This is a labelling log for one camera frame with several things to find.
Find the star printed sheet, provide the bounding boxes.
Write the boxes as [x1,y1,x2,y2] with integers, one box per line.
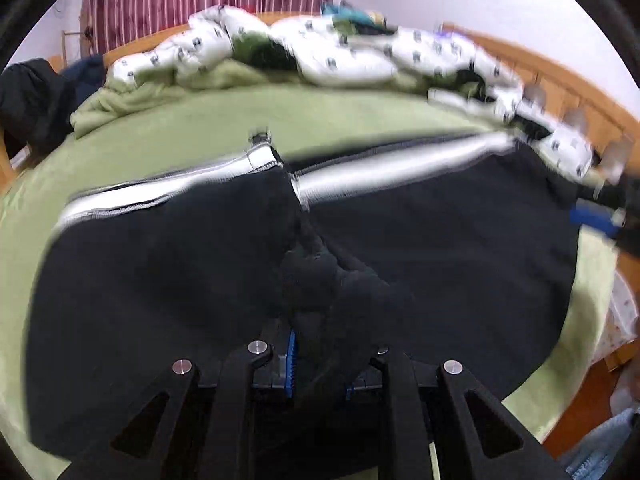
[600,270,640,361]

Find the person's right leg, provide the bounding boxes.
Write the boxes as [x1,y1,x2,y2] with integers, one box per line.
[560,410,640,480]

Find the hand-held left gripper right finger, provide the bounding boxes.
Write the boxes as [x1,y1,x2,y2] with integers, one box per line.
[345,345,571,480]

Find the black jacket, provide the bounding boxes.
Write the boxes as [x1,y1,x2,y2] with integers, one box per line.
[0,57,76,156]

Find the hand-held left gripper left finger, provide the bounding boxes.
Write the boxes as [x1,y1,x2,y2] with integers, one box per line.
[62,329,299,480]

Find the white floral quilt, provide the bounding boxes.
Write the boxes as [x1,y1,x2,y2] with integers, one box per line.
[107,5,596,178]

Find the navy garment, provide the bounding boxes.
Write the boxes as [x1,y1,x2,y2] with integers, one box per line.
[62,55,108,106]

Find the black pants with white stripe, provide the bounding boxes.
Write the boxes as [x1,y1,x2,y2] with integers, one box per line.
[22,127,583,480]

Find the green fleece blanket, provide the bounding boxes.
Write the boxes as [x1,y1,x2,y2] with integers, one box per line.
[0,60,621,480]

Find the wooden bed frame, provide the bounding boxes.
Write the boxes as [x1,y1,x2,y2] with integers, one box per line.
[0,10,640,186]

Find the teal patterned pillow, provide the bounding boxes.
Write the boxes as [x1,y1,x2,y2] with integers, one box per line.
[320,2,396,31]

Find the wooden coat rack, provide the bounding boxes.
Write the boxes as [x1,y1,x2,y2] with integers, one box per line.
[60,30,93,68]

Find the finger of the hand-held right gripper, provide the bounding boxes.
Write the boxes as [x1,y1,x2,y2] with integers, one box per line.
[570,202,640,261]
[575,175,640,208]

